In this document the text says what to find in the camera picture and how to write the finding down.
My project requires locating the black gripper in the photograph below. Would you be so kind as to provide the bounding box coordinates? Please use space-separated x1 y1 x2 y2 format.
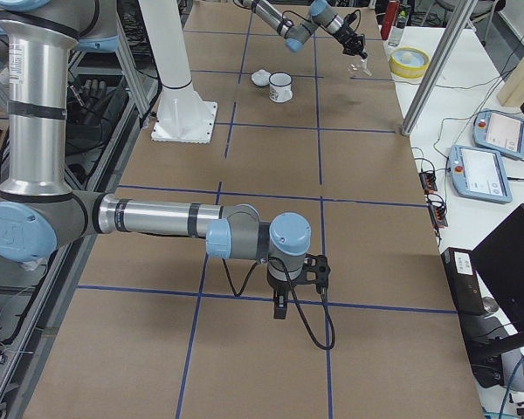
334 25 368 59

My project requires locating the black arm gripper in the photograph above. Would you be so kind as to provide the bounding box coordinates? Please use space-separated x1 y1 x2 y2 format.
266 273 295 319

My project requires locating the clear black capped bottle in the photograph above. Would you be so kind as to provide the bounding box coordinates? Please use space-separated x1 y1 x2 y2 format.
388 9 409 46

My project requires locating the yellow rimmed blue bowl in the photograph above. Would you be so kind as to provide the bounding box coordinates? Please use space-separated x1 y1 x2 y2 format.
389 47 431 79

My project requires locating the red cylinder bottle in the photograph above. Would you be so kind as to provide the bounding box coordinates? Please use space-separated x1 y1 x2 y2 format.
382 0 399 30

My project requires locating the white enamel mug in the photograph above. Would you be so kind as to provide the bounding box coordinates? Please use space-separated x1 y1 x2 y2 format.
269 72 293 103

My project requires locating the far orange black connector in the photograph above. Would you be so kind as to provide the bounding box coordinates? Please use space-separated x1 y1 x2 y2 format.
418 171 438 194

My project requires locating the orange black connector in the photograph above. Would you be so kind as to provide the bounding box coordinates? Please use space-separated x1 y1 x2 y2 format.
418 171 438 194
427 201 448 229

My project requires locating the far grey teach pendant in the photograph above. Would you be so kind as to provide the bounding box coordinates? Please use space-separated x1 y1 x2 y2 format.
472 109 524 160

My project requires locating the grey teach pendant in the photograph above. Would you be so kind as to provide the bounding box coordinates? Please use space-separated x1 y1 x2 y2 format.
472 109 524 160
448 145 513 203

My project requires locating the near grey teach pendant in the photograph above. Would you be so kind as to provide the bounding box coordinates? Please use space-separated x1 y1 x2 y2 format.
448 145 513 203

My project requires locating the near orange black connector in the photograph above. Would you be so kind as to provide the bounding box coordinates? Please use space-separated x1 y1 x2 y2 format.
427 201 448 229

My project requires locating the black desktop computer box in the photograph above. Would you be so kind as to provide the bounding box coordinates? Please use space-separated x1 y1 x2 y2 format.
441 247 486 316

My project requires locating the black computer monitor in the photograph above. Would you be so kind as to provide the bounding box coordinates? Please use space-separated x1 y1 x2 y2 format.
472 203 524 327

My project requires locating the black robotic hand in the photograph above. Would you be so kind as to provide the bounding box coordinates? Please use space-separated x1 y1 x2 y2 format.
67 79 114 127

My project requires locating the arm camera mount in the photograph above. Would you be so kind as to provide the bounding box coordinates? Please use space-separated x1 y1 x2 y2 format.
293 254 331 295

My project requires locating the aluminium frame post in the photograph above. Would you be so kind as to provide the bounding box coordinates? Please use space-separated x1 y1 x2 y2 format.
401 0 478 136

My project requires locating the black pendant cable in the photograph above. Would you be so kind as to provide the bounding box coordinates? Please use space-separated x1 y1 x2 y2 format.
412 69 524 184

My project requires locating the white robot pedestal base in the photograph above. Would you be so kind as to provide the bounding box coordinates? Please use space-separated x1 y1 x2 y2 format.
139 0 217 144

